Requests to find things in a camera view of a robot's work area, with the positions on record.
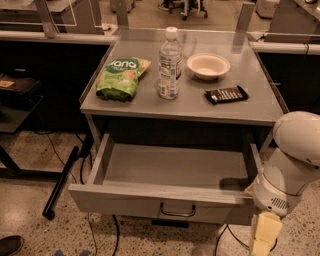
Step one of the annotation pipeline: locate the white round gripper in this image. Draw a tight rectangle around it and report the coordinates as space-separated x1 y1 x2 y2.
249 173 303 256

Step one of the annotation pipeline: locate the grey top drawer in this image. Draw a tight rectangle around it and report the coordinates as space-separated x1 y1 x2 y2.
69 135 261 225

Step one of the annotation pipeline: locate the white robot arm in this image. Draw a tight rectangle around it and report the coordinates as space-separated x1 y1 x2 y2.
246 111 320 256

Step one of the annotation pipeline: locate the grey drawer cabinet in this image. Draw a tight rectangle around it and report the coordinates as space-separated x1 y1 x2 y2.
79 27 284 229

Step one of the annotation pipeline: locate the black candy bar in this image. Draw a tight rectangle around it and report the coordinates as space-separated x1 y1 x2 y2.
205 85 249 105

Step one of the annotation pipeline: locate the white paper bowl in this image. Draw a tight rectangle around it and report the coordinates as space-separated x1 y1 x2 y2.
187 53 231 81

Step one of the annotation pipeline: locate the clear plastic water bottle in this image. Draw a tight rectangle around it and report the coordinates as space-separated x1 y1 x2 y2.
158 27 183 100

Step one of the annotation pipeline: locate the green snack bag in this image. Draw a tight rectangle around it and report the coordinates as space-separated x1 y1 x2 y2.
96 57 151 102

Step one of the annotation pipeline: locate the black table leg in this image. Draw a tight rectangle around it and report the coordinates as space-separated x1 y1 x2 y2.
42 146 79 220

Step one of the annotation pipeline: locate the black office chair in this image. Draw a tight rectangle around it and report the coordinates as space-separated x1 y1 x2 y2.
158 0 208 21

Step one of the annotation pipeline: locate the dark shoe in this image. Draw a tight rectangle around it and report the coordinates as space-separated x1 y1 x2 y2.
0 235 24 256

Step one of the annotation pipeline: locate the black side table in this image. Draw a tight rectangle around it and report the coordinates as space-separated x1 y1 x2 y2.
0 73 44 178

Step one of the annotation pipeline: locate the black cable loop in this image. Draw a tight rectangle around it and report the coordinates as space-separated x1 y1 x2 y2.
213 223 279 256

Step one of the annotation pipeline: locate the black cable on floor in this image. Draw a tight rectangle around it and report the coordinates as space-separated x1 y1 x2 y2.
78 153 120 256

